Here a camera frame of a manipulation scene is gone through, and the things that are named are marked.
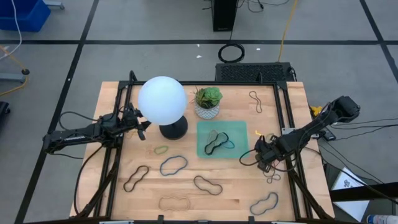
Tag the white printed paper box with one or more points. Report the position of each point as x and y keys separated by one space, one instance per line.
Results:
x=349 y=196

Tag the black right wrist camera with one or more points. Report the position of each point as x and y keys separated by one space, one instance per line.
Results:
x=261 y=145

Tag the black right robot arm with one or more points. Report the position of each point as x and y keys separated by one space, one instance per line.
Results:
x=311 y=130

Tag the succulent plant in patterned pot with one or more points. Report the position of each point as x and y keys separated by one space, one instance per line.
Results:
x=207 y=98

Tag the white globe lamp black base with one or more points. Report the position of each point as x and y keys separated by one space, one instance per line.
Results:
x=161 y=99

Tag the black metal beam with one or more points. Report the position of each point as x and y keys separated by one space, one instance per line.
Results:
x=363 y=192

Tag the yellow plastic clamp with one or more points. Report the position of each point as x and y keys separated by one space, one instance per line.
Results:
x=316 y=110

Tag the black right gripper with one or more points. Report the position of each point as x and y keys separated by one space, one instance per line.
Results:
x=270 y=151

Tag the tan wide rubber band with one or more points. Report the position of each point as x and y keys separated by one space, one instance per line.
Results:
x=159 y=203

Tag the black wide rubber band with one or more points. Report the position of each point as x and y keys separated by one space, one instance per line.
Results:
x=124 y=187
x=205 y=151
x=194 y=181

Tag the black aluminium table frame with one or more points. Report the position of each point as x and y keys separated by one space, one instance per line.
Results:
x=199 y=83

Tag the blue plastic storage bin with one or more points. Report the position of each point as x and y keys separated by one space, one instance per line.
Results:
x=21 y=14

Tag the blue wide rubber band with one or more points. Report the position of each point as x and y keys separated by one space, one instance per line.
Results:
x=160 y=169
x=250 y=210

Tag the grey metal stand leg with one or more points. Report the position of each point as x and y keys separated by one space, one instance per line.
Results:
x=12 y=77

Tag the teal translucent plastic bin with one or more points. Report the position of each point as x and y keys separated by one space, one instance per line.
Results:
x=237 y=129

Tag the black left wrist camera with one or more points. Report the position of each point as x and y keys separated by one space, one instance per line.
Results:
x=132 y=109

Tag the black vented equipment box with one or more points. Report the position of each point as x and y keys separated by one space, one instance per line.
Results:
x=253 y=72

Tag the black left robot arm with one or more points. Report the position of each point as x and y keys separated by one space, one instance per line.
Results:
x=71 y=135

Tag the white spray bottle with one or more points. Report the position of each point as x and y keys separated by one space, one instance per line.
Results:
x=384 y=219

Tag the small blue rubber band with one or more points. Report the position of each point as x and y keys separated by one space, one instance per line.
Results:
x=233 y=144

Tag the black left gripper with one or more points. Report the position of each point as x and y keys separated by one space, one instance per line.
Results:
x=132 y=123

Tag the black computer tower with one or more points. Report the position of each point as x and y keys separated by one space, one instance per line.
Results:
x=224 y=15

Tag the small green rubber band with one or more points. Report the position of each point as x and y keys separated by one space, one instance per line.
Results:
x=155 y=151

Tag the black power adapter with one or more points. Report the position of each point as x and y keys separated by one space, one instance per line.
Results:
x=329 y=136

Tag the black chair base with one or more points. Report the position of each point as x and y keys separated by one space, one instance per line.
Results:
x=3 y=110

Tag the thin yellow rubber band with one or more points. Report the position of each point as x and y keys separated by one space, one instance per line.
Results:
x=132 y=136
x=258 y=133

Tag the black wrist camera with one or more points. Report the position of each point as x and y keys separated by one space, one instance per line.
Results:
x=261 y=145
x=132 y=109

